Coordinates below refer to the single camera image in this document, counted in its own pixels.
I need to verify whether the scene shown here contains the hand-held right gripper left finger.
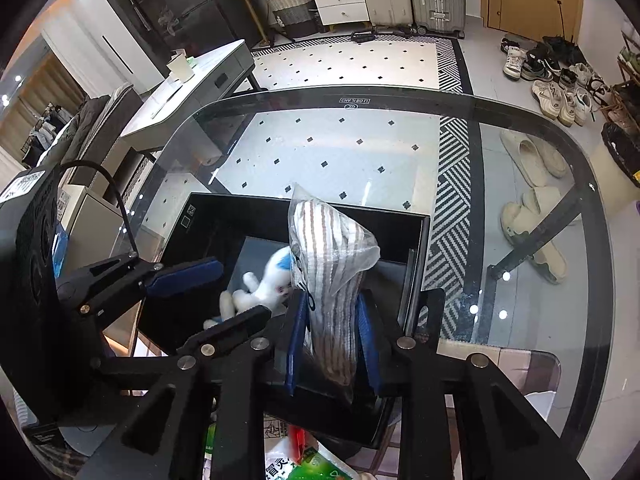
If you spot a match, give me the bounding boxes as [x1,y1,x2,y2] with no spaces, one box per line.
[75,287,313,480]

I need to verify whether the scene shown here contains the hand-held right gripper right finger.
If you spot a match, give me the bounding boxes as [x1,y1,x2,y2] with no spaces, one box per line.
[356,287,591,480]

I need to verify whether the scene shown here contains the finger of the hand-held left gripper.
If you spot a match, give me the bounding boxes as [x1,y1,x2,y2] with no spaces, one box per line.
[92,304,273,388]
[55,254,225,314]

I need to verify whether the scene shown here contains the black cardboard box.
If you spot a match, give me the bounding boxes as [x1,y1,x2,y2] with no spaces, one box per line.
[136,191,432,451]

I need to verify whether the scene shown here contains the white plush toy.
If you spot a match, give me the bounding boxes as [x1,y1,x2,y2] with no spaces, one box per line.
[202,245,301,331]

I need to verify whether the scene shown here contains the striped cloth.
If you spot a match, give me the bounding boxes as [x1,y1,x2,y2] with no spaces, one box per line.
[287,182,382,406]

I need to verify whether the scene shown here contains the green white packet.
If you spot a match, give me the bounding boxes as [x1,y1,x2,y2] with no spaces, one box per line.
[264,422,361,480]

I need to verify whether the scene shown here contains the grey cabinet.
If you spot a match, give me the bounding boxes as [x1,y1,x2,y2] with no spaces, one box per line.
[60,185,127,281]

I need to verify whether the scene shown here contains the grey mattress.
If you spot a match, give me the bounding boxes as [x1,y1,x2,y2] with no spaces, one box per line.
[30,85,147,187]

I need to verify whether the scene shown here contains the white desk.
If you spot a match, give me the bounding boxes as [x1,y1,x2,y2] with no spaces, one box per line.
[120,39,257,153]

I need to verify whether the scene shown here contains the beige slipper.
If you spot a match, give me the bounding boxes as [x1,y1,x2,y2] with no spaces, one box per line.
[522,186,583,226]
[500,129,551,188]
[501,201,569,285]
[531,132,571,178]

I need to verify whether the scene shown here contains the black table leg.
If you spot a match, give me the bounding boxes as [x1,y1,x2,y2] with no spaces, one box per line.
[486,182,598,281]

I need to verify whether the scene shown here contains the white container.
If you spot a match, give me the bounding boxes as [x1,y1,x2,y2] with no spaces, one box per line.
[166,49,197,83]

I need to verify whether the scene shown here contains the white cabinet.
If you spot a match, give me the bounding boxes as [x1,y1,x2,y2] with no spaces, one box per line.
[40,0,168,106]

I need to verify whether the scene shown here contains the dark glass refrigerator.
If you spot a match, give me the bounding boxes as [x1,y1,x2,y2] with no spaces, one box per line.
[85,0,251,93]

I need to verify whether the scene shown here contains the wicker basket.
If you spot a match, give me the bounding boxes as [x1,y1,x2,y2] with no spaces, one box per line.
[267,0,322,38]

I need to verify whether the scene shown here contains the black trash bin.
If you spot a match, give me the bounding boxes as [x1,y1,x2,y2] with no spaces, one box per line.
[600,122,640,196]

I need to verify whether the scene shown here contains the pile of shoes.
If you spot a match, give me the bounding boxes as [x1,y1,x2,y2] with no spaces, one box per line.
[500,32,610,128]

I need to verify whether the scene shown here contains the black umbrella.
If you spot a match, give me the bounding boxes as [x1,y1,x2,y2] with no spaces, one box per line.
[542,0,587,63]

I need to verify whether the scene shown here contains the wooden shoe rack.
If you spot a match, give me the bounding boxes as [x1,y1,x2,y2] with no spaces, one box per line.
[600,17,640,126]

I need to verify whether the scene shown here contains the black cable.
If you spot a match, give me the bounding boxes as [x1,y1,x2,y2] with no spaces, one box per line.
[59,161,141,258]

